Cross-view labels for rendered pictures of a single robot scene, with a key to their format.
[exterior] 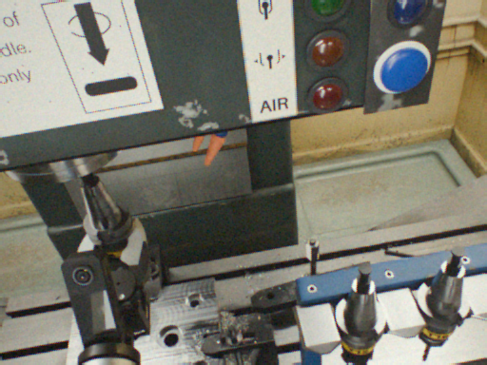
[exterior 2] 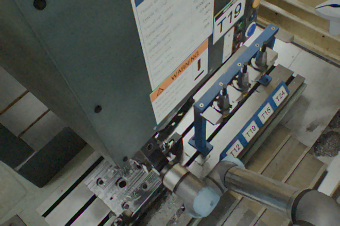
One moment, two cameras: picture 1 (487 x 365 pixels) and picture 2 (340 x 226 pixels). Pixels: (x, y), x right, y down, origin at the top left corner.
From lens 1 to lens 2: 54 cm
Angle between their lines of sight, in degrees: 28
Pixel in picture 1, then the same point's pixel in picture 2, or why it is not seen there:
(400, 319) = (234, 96)
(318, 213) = not seen: hidden behind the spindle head
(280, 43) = (230, 41)
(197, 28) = (217, 49)
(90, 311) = (156, 157)
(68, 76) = (192, 79)
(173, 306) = not seen: hidden behind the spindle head
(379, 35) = (247, 25)
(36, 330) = (66, 209)
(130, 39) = (205, 60)
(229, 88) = (219, 58)
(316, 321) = (210, 114)
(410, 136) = not seen: hidden behind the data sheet
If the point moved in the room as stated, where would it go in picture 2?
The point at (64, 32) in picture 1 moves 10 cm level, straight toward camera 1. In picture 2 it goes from (194, 68) to (245, 84)
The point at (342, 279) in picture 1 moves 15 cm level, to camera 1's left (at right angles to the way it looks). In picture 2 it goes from (208, 95) to (179, 124)
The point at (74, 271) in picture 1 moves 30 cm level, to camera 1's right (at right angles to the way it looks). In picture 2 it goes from (146, 147) to (218, 76)
